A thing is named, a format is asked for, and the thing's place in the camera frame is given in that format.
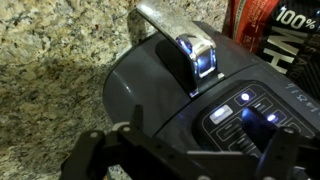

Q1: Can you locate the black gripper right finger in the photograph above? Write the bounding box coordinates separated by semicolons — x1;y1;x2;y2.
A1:
240;106;278;155

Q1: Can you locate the black red protein powder bag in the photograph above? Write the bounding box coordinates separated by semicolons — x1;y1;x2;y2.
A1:
222;0;320;101

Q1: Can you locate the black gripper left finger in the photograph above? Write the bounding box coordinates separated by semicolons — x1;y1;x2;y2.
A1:
130;104;145;130

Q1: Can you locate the black air fryer chrome handle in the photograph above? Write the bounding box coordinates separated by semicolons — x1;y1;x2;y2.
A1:
102;2;320;180

